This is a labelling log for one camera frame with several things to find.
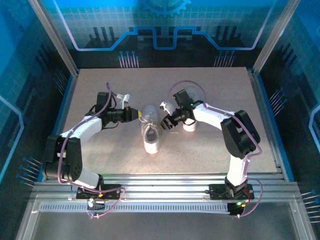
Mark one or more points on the aluminium front frame rail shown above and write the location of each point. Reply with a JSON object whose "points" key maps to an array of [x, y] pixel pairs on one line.
{"points": [[162, 185]]}

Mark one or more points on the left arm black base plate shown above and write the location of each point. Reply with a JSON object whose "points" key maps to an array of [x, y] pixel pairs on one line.
{"points": [[113, 195]]}

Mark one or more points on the aluminium frame post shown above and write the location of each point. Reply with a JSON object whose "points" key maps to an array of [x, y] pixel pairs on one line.
{"points": [[55, 37], [274, 37]]}

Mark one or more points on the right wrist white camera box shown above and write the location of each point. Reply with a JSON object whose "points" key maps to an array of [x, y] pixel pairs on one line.
{"points": [[167, 106]]}

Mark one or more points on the grey metal front panel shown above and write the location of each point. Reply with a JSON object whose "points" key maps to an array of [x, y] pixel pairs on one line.
{"points": [[160, 227]]}

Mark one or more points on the aluminium side rail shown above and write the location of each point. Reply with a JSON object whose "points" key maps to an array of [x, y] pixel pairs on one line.
{"points": [[262, 107]]}

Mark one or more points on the small controller board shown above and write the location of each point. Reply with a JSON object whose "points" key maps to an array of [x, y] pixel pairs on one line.
{"points": [[96, 207], [236, 208]]}

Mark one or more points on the white sneaker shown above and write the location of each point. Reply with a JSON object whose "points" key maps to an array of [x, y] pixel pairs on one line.
{"points": [[151, 140], [190, 126]]}

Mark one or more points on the blue table edge strip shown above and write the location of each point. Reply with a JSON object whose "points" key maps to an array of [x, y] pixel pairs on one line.
{"points": [[269, 107], [64, 107]]}

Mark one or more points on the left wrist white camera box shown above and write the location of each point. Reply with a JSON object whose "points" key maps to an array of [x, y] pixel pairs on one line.
{"points": [[123, 98]]}

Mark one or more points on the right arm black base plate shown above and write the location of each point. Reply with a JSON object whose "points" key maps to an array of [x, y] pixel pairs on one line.
{"points": [[216, 192]]}

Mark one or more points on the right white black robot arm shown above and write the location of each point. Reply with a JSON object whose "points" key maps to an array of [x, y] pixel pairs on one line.
{"points": [[237, 137]]}

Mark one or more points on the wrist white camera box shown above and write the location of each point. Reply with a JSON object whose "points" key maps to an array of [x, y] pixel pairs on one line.
{"points": [[123, 98], [167, 106]]}

